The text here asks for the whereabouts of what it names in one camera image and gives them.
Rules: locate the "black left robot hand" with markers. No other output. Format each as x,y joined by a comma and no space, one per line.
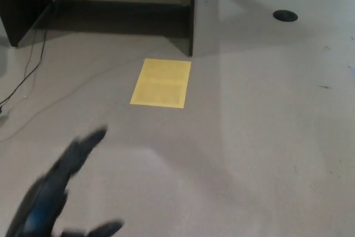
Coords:
52,181

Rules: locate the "yellow paper sheet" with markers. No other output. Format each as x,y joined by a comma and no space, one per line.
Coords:
161,83

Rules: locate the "dark wooden desk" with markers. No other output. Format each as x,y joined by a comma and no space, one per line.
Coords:
195,17

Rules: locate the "black round floor cap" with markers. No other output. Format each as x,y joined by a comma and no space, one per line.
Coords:
285,15

